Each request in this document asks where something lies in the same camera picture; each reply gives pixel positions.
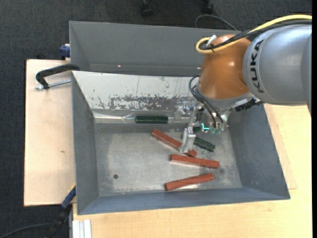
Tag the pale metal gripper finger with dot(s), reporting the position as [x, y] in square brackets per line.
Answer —
[188, 140]
[182, 113]

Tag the dark green flat block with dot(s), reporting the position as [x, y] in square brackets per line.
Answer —
[205, 144]
[151, 119]

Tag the red-brown flat block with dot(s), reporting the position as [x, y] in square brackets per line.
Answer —
[164, 139]
[195, 161]
[189, 181]

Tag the grey metal bin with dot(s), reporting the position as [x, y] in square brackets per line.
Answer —
[138, 157]

